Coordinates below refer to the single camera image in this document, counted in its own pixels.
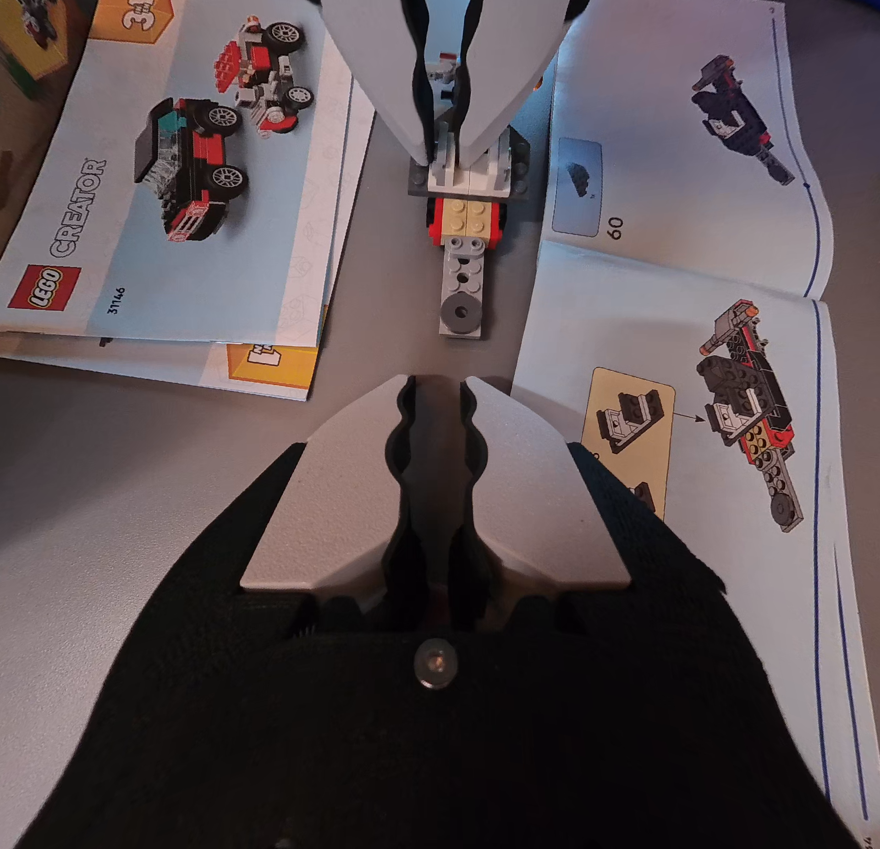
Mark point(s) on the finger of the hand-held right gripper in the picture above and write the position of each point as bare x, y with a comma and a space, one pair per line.
522, 37
371, 37

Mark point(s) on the open instruction booklet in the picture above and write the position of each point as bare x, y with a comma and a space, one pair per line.
687, 278

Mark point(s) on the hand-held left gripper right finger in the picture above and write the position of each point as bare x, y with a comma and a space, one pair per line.
550, 512

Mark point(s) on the red grey lego model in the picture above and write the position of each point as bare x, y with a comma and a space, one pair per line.
464, 244

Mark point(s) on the closed instruction booklet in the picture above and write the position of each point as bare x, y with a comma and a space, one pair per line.
103, 209

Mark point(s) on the lego box with truck picture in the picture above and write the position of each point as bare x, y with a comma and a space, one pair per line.
27, 10

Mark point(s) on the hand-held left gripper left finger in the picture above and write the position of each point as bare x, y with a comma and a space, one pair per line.
330, 512

